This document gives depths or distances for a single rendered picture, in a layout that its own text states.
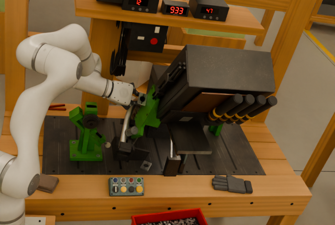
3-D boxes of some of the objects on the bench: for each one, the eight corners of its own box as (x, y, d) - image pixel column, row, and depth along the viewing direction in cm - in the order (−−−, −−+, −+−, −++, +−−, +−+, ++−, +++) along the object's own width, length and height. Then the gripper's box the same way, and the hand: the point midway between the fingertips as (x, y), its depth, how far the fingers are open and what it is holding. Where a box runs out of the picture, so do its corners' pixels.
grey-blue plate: (182, 174, 203) (189, 152, 195) (178, 174, 202) (185, 152, 194) (178, 160, 210) (185, 138, 202) (174, 160, 209) (181, 138, 202)
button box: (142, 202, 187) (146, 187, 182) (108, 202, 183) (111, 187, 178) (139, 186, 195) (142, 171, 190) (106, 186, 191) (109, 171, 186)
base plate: (264, 177, 216) (266, 174, 215) (41, 177, 185) (41, 173, 184) (238, 125, 249) (239, 122, 248) (44, 117, 218) (44, 114, 217)
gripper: (107, 73, 193) (142, 85, 202) (99, 107, 189) (135, 117, 198) (114, 70, 187) (150, 82, 195) (106, 105, 183) (143, 116, 191)
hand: (139, 99), depth 195 cm, fingers closed on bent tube, 3 cm apart
